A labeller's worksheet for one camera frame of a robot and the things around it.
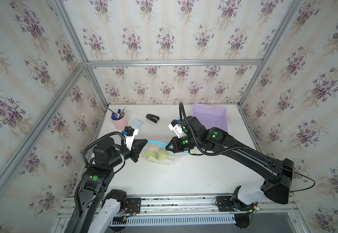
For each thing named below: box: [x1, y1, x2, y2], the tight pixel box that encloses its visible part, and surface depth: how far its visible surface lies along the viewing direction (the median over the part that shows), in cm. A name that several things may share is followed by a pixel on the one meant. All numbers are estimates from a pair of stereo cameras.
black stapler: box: [145, 113, 160, 124], surface depth 112 cm
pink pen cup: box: [110, 112, 128, 131], surface depth 101 cm
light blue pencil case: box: [130, 118, 143, 130], surface depth 109 cm
